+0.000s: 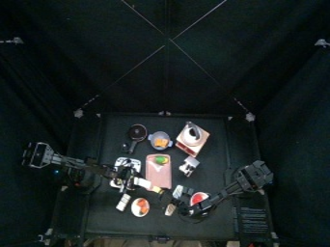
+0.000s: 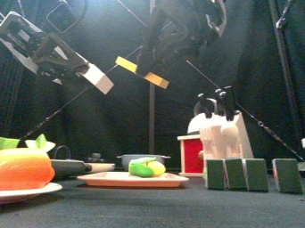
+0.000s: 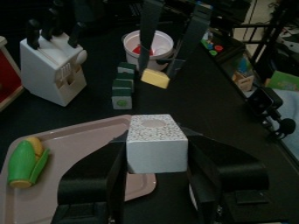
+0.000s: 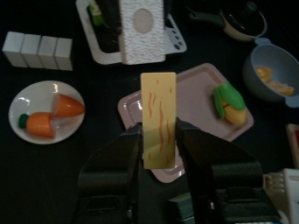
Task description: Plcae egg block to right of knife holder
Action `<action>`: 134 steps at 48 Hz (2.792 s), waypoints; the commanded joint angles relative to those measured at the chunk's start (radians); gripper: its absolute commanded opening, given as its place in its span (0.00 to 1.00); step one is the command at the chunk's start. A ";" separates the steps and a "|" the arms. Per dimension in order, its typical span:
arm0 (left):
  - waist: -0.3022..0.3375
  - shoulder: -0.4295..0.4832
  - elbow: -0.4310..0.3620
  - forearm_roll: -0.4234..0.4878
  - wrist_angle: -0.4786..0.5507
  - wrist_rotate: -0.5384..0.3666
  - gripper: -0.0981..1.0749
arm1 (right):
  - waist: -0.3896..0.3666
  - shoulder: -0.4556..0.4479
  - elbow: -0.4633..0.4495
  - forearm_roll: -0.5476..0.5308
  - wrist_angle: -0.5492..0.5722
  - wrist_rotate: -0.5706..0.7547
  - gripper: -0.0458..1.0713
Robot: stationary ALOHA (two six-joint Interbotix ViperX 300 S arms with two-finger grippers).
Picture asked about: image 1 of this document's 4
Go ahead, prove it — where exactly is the thin diagonal brace cord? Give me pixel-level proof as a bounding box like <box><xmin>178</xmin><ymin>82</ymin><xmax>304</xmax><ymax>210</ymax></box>
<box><xmin>79</xmin><ymin>0</ymin><xmax>229</xmax><ymax>110</ymax></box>
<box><xmin>121</xmin><ymin>0</ymin><xmax>251</xmax><ymax>114</ymax></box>

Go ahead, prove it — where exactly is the white egg block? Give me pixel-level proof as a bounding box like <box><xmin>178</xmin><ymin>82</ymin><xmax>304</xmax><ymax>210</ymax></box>
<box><xmin>115</xmin><ymin>193</ymin><xmax>133</xmax><ymax>212</ymax></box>

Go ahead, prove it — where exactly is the small beige toy block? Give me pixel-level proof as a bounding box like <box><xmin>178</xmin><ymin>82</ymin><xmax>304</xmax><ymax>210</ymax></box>
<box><xmin>165</xmin><ymin>203</ymin><xmax>178</xmax><ymax>217</ymax></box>

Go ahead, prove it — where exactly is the black toy frying pan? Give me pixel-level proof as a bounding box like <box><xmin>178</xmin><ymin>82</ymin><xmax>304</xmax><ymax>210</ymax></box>
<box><xmin>122</xmin><ymin>123</ymin><xmax>150</xmax><ymax>154</ymax></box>

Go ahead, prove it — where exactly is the wooden toy kitchen scale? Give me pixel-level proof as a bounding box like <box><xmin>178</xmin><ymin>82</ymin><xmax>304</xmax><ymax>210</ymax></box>
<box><xmin>174</xmin><ymin>121</ymin><xmax>211</xmax><ymax>158</ymax></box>

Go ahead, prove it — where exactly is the white scale bowl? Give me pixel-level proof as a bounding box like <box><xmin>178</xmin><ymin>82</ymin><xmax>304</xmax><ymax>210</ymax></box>
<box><xmin>181</xmin><ymin>126</ymin><xmax>203</xmax><ymax>147</ymax></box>

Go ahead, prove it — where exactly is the white rectangular toy block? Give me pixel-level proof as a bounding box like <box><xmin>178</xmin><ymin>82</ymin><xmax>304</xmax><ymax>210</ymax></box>
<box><xmin>133</xmin><ymin>177</ymin><xmax>154</xmax><ymax>190</ymax></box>

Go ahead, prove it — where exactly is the white toy knife holder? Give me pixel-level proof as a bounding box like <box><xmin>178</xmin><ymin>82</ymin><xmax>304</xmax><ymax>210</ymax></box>
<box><xmin>178</xmin><ymin>155</ymin><xmax>202</xmax><ymax>178</ymax></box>

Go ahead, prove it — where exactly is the white plate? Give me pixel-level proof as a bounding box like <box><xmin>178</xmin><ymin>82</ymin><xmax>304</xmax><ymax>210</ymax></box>
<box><xmin>130</xmin><ymin>197</ymin><xmax>153</xmax><ymax>218</ymax></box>

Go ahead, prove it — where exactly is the blue-grey toy pot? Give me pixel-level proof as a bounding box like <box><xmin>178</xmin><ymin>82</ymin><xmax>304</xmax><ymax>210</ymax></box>
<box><xmin>147</xmin><ymin>130</ymin><xmax>175</xmax><ymax>151</ymax></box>

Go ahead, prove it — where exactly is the pink cutting board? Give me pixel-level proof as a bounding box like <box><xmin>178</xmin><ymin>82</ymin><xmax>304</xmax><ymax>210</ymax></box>
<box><xmin>145</xmin><ymin>153</ymin><xmax>173</xmax><ymax>190</ymax></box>

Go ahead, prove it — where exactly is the white toy stove tray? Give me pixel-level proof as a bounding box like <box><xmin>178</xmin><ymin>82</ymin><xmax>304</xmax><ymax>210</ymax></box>
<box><xmin>110</xmin><ymin>156</ymin><xmax>143</xmax><ymax>189</ymax></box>

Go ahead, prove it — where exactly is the grey and white toy block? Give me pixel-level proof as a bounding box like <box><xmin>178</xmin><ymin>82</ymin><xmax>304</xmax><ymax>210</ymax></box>
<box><xmin>171</xmin><ymin>184</ymin><xmax>186</xmax><ymax>200</ymax></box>

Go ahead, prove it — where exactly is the orange toy food on plate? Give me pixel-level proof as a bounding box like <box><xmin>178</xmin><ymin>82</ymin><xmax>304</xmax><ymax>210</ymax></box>
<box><xmin>135</xmin><ymin>200</ymin><xmax>151</xmax><ymax>216</ymax></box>

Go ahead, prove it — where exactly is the green and yellow toy vegetable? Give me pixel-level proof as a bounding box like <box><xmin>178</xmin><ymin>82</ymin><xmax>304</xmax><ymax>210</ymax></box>
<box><xmin>154</xmin><ymin>155</ymin><xmax>170</xmax><ymax>166</ymax></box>

